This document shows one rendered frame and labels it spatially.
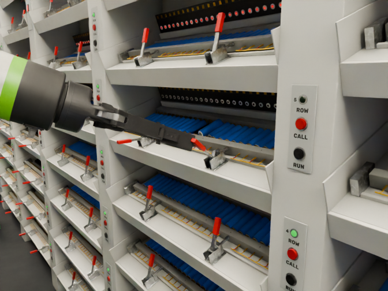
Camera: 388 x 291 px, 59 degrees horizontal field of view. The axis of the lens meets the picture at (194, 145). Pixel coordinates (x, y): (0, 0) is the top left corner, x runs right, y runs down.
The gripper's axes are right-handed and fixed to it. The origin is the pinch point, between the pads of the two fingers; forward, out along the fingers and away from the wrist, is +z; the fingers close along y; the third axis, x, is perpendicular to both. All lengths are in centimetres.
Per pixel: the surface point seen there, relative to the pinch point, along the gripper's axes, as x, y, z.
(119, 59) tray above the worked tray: 20.0, -43.2, -5.4
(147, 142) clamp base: -1.3, -27.0, 4.0
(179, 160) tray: -3.7, -11.3, 6.9
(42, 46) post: 29, -110, -26
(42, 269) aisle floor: -84, -151, 6
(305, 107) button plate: 8.0, 20.3, 8.5
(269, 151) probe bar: 2.2, 7.1, 15.1
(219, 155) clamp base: -0.7, -1.0, 10.1
